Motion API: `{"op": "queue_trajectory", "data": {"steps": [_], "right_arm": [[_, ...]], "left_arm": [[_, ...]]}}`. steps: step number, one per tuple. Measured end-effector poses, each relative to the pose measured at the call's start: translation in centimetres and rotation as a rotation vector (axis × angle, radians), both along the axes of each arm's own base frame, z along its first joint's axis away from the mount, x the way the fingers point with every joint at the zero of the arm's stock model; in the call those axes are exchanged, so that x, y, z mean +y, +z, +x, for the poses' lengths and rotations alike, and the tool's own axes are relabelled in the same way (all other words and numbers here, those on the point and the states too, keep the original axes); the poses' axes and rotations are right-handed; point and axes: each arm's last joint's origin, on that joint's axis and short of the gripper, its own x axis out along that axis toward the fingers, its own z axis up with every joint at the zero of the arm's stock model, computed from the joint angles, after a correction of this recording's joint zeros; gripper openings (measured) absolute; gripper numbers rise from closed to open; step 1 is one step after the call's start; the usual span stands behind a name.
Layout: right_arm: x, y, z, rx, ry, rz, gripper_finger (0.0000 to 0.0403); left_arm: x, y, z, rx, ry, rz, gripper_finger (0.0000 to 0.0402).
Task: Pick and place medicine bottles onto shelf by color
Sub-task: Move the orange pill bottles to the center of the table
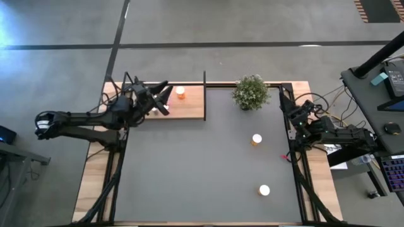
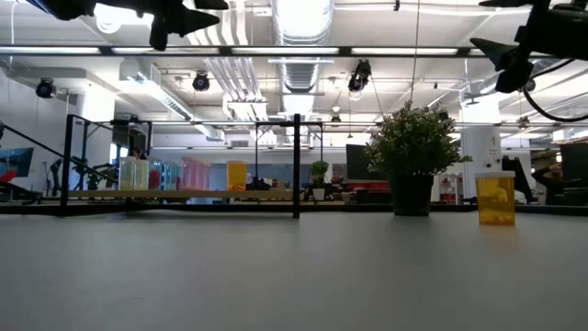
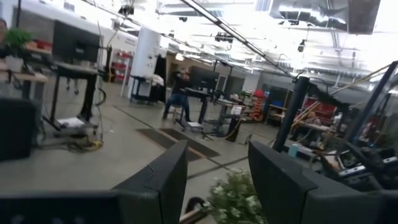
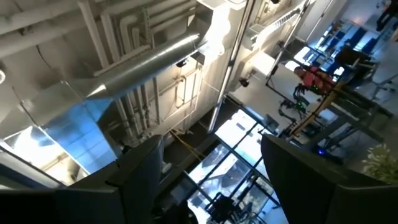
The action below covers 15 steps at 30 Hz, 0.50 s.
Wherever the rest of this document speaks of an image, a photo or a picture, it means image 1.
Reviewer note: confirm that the black shelf end bar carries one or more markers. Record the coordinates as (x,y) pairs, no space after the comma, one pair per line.
(204,94)

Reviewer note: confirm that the grey table mat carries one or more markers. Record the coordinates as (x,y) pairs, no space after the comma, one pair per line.
(189,170)

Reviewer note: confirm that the backlit black keyboard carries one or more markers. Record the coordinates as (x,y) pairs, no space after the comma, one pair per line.
(394,173)

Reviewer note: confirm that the orange pill bottle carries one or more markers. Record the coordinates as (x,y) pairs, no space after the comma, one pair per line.
(264,190)

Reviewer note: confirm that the black labelled power adapter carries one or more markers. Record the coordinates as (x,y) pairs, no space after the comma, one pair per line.
(396,80)

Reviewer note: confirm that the green potted artificial plant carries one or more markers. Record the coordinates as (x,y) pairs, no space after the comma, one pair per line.
(250,93)

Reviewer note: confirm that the grey side desk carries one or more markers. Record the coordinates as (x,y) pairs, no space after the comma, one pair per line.
(366,104)

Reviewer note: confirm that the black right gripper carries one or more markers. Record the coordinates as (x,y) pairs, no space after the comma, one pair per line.
(304,121)

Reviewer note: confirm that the wooden shelf board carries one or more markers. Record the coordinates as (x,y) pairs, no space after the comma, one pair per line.
(189,107)

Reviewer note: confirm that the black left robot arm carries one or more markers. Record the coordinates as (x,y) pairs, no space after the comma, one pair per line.
(82,121)

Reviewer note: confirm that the white printed paper sheet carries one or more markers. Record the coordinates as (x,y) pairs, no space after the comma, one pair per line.
(339,165)

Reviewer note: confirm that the black aluminium table frame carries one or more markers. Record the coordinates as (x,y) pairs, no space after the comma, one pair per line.
(221,85)

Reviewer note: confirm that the small teal box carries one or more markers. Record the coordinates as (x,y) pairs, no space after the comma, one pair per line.
(379,79)

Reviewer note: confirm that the orange bottle with yellow pills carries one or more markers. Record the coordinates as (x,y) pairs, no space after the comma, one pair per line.
(257,138)

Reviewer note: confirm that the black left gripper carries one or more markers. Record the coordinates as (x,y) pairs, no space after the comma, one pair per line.
(140,108)

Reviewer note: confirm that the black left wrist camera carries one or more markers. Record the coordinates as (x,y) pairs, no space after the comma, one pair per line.
(139,91)

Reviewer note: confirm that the black computer mouse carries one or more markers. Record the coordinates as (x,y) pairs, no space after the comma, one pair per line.
(392,128)

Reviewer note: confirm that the black desk base frame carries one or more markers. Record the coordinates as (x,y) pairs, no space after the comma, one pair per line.
(347,155)

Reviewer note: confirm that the grey metal stand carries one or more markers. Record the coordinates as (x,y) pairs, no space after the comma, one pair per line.
(25,156)

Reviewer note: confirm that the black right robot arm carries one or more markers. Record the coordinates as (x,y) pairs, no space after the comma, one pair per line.
(344,135)

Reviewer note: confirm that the dark floor mat striped border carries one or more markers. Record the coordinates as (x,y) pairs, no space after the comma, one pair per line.
(378,11)

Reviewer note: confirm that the clear plastic water bottle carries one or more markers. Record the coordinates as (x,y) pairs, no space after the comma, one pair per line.
(363,159)

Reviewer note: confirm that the black diagonal pole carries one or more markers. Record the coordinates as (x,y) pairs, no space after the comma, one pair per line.
(378,55)

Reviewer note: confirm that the orange bottle with orange capsules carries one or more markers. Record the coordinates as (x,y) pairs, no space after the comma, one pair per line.
(180,90)

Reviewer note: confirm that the black chair caster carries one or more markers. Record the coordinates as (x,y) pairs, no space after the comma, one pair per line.
(373,194)

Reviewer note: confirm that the dark device with blue light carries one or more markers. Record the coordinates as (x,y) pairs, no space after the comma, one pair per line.
(7,135)

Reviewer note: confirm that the black screen with blue display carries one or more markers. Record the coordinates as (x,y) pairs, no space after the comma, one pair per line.
(394,106)

